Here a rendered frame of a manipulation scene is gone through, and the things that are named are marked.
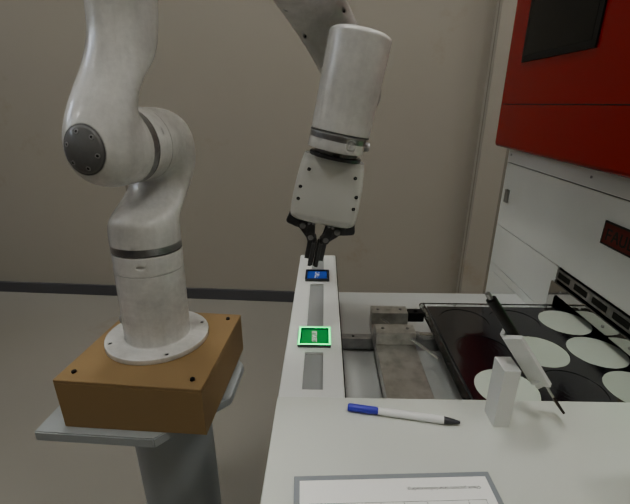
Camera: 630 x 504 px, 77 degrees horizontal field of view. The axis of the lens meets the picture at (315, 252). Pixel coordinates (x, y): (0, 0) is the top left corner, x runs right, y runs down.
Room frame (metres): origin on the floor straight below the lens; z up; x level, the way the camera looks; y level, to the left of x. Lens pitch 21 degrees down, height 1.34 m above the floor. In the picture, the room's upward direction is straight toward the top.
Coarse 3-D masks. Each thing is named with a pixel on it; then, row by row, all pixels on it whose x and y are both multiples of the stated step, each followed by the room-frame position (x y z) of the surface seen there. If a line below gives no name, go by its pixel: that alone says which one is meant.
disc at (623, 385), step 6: (612, 372) 0.57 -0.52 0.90; (618, 372) 0.57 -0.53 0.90; (624, 372) 0.57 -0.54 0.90; (606, 378) 0.55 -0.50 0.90; (612, 378) 0.55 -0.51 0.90; (618, 378) 0.55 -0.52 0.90; (624, 378) 0.55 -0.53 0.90; (606, 384) 0.54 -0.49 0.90; (612, 384) 0.54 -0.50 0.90; (618, 384) 0.54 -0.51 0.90; (624, 384) 0.54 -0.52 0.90; (612, 390) 0.52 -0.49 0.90; (618, 390) 0.52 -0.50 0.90; (624, 390) 0.52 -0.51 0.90; (618, 396) 0.51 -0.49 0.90; (624, 396) 0.51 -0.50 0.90
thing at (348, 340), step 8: (344, 336) 0.76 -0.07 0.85; (352, 336) 0.76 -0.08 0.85; (360, 336) 0.76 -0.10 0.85; (368, 336) 0.76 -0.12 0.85; (344, 344) 0.75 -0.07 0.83; (352, 344) 0.75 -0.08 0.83; (360, 344) 0.75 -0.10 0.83; (368, 344) 0.75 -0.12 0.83; (416, 344) 0.75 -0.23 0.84; (424, 344) 0.75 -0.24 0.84; (432, 344) 0.75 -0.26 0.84
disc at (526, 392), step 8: (480, 376) 0.56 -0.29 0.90; (488, 376) 0.56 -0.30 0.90; (520, 376) 0.56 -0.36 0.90; (480, 384) 0.54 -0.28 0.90; (488, 384) 0.54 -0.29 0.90; (520, 384) 0.54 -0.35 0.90; (528, 384) 0.54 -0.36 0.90; (480, 392) 0.52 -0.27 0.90; (520, 392) 0.52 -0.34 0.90; (528, 392) 0.52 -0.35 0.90; (536, 392) 0.52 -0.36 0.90; (520, 400) 0.50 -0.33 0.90; (528, 400) 0.50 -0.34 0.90; (536, 400) 0.50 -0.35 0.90
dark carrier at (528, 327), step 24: (432, 312) 0.78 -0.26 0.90; (456, 312) 0.78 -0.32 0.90; (480, 312) 0.78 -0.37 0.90; (528, 312) 0.78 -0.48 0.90; (576, 312) 0.78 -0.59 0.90; (456, 336) 0.68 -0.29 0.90; (480, 336) 0.68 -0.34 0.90; (552, 336) 0.68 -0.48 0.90; (576, 336) 0.68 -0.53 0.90; (600, 336) 0.68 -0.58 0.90; (456, 360) 0.60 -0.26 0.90; (480, 360) 0.60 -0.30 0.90; (576, 360) 0.60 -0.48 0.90; (552, 384) 0.54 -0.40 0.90; (576, 384) 0.54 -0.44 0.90; (600, 384) 0.54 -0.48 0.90
